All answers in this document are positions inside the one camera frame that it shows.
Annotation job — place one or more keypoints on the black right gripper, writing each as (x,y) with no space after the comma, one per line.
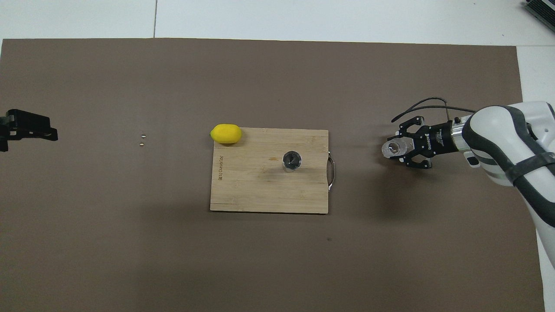
(440,138)

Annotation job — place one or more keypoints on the clear plastic cup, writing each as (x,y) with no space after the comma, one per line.
(392,149)

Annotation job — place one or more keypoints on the steel jigger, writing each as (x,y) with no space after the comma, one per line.
(292,161)

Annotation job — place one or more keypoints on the wooden cutting board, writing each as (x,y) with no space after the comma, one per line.
(251,186)

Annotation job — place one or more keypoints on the brown table mat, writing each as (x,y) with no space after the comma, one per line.
(277,260)

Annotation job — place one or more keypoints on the grey ridged device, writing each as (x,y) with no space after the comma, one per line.
(542,8)

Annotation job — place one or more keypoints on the yellow lemon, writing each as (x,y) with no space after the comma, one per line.
(226,134)

